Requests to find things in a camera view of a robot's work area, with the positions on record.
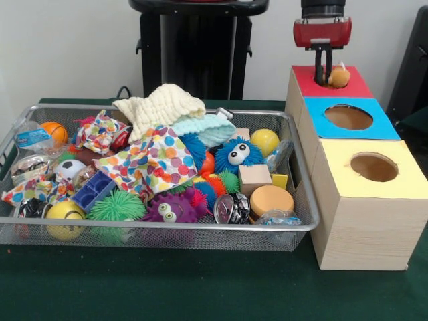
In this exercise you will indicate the teal blue spiky ball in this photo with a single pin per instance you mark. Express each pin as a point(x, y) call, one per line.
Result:
point(194, 148)

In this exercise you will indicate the purple spiky ball with eyes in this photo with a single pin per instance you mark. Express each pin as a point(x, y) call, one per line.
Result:
point(172, 207)

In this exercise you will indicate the blue fuzzy ball with eyes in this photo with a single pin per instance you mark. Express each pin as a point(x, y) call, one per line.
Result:
point(238, 154)

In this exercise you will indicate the clear mesh bin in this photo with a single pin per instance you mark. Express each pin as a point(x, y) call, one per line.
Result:
point(297, 200)

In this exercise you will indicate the large green spiky ball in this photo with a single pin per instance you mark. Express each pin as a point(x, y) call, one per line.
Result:
point(115, 204)

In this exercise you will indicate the clear plastic bottle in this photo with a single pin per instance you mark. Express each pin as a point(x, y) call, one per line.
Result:
point(32, 137)

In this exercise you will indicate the tan plush animal toy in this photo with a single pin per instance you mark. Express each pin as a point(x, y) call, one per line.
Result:
point(340, 77)

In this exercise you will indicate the large polka dot cloth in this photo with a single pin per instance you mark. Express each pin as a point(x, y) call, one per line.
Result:
point(150, 164)

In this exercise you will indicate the black chair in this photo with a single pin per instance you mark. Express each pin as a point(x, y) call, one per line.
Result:
point(411, 73)

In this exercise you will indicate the mint green knit cloth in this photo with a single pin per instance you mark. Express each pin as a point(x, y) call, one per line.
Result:
point(206, 129)

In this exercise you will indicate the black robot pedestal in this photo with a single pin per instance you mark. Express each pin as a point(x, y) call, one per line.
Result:
point(200, 53)

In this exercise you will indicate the cream waffle cloth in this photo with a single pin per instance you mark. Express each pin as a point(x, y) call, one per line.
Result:
point(160, 107)

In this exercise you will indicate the yellow block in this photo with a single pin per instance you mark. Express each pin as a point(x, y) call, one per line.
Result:
point(279, 180)

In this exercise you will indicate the wooden box with three holes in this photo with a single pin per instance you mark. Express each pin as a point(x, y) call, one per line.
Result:
point(366, 221)

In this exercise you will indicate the small black white soccer ball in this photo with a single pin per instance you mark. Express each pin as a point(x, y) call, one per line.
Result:
point(68, 170)

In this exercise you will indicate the small orange basketball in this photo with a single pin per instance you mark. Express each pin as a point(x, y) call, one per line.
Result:
point(55, 132)

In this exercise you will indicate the clear blue plastic packet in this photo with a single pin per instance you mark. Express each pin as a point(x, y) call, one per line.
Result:
point(279, 155)

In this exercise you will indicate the yellow smiley ball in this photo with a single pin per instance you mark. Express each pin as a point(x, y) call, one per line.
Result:
point(65, 219)

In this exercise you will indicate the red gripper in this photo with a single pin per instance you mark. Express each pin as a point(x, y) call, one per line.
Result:
point(322, 32)

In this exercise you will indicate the wooden cube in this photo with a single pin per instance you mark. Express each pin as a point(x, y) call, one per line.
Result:
point(254, 179)

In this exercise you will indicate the clear crumpled plastic packet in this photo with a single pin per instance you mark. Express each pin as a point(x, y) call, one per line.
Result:
point(278, 217)

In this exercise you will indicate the round wooden disc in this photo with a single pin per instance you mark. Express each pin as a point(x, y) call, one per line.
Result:
point(271, 200)

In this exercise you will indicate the purple plastic block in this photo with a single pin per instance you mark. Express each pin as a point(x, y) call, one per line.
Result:
point(93, 190)

